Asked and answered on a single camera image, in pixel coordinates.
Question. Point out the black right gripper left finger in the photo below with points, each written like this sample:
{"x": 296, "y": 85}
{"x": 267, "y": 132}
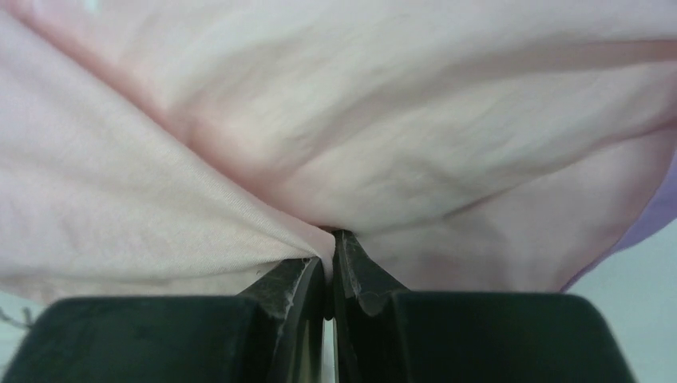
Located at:
{"x": 270, "y": 332}

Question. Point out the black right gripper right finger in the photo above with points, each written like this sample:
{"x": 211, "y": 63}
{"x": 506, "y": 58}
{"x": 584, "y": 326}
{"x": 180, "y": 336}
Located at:
{"x": 387, "y": 333}

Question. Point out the purple Elsa print pillowcase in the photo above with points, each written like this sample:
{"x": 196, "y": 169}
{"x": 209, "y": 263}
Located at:
{"x": 174, "y": 147}

